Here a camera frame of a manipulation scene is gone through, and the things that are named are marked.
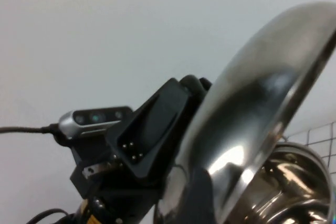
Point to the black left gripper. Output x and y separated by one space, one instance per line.
105 174

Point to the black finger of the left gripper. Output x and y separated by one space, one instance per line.
205 86

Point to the stainless steel lid black knob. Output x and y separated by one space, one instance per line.
262 90

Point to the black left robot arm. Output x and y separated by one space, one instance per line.
97 208

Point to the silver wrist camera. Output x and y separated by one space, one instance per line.
92 117

